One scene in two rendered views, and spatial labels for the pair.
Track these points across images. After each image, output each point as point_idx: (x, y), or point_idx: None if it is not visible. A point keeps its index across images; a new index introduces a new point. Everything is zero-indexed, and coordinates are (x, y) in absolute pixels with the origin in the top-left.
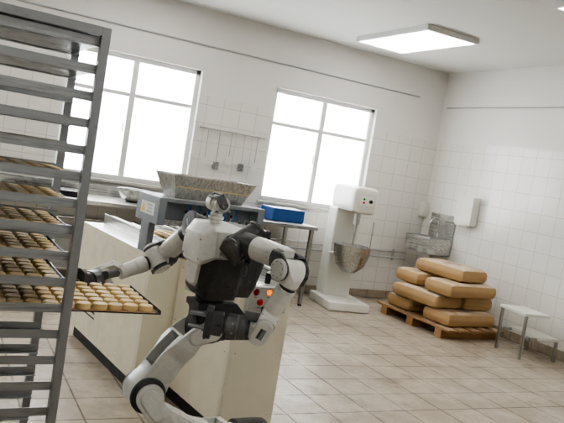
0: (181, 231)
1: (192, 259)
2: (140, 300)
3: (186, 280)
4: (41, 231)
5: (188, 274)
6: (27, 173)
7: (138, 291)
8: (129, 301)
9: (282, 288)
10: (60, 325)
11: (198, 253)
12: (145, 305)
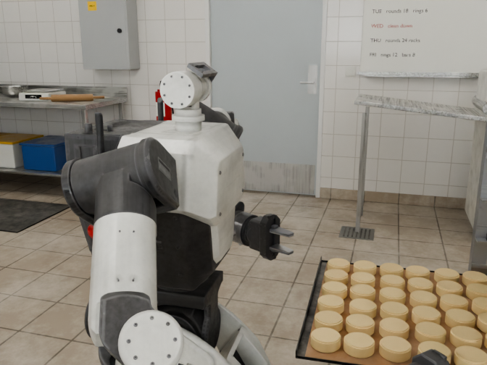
0: (155, 208)
1: (235, 203)
2: (336, 275)
3: (220, 259)
4: None
5: (224, 242)
6: None
7: (305, 316)
8: (361, 271)
9: None
10: None
11: (242, 181)
12: (342, 260)
